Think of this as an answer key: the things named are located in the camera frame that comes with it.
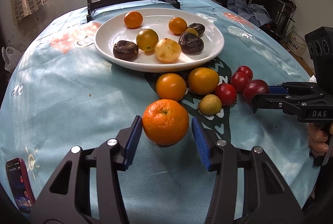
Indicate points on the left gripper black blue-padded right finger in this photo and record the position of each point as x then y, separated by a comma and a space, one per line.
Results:
267, 196

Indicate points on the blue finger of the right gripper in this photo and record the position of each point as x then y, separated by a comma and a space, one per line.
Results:
278, 89

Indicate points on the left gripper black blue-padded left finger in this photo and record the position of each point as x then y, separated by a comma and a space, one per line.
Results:
65, 197

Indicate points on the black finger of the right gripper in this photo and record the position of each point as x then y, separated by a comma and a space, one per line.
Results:
268, 101

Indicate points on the dark red plum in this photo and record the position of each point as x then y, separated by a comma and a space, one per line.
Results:
255, 87

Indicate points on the red cherry tomato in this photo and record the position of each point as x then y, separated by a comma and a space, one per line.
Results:
246, 70
226, 93
239, 80

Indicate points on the small olive-yellow fruit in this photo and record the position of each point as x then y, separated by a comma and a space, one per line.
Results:
210, 105

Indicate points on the large bumpy orange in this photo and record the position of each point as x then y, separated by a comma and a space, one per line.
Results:
165, 122

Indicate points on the small yellow fruit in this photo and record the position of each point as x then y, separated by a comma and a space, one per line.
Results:
192, 31

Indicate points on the pale yellow round fruit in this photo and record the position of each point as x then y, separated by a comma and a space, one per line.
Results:
167, 50

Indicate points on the smooth orange tangerine front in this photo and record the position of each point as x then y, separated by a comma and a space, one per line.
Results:
177, 25

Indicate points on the person's right hand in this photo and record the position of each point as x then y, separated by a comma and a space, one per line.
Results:
317, 139

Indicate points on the red smartphone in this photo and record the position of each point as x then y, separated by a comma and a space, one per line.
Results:
20, 185

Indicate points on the white plastic bucket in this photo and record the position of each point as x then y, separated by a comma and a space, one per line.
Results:
296, 42

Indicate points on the blue clothes pile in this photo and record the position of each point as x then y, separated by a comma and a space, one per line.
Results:
254, 13

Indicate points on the black shelf with electronics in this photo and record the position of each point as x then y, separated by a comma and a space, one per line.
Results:
281, 13

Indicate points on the dark wrinkled passion fruit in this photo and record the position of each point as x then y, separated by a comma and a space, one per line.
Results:
190, 43

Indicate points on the light blue patterned tablecloth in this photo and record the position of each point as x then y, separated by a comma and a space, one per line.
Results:
59, 97

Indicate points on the yellow-green tomato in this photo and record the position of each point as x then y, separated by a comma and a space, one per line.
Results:
147, 39

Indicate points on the white plastic bag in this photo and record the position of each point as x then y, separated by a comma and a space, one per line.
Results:
11, 57

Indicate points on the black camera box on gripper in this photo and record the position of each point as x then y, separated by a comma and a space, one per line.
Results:
319, 44

